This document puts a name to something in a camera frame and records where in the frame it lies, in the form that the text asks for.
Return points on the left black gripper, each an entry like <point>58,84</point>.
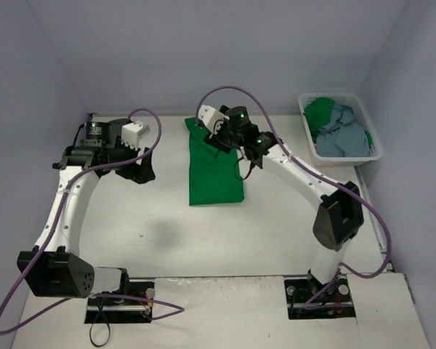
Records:
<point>129,161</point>

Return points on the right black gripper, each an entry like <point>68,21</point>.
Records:
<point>216,137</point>

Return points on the green t shirt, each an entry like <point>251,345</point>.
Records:
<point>211,172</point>

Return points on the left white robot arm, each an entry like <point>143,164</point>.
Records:
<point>54,268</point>

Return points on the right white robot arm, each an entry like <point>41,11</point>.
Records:
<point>338,215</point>

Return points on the white laundry basket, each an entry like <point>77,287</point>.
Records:
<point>362,117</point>

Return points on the light blue t shirt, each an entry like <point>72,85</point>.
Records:
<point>330,146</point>

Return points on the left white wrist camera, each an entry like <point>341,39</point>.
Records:
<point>132,133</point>

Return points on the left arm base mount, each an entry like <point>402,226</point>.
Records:
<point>102,310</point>

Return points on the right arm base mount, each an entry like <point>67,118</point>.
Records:
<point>335,303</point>

